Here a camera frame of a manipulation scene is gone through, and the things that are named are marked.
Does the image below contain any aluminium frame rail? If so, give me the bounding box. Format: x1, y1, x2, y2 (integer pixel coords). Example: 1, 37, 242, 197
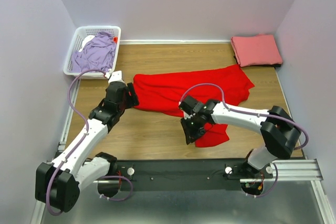
30, 79, 336, 224

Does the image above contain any folded pink t shirt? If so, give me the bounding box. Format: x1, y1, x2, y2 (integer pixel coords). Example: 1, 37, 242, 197
230, 34, 283, 67

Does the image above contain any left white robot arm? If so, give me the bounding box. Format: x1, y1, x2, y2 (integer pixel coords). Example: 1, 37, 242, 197
35, 81, 139, 216

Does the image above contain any white plastic laundry basket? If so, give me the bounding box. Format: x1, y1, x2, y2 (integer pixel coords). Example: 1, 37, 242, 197
63, 26, 121, 79

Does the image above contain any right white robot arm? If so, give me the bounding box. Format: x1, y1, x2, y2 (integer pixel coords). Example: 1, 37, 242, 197
178, 96, 302, 179

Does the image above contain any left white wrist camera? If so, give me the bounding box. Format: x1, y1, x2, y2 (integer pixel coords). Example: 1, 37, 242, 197
104, 70, 124, 84

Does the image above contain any red t shirt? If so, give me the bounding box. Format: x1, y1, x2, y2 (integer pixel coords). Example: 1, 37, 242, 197
132, 64, 255, 148

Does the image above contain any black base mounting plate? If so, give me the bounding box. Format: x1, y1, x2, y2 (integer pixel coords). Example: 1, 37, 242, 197
86, 158, 274, 198

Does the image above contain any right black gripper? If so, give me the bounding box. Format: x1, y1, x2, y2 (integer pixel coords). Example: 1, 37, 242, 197
180, 114, 205, 144

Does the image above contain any purple t shirt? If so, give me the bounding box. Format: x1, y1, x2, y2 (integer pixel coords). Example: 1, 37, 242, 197
71, 31, 117, 73

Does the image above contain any white garment in basket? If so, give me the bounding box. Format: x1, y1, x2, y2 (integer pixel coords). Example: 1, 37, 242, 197
78, 35, 95, 52

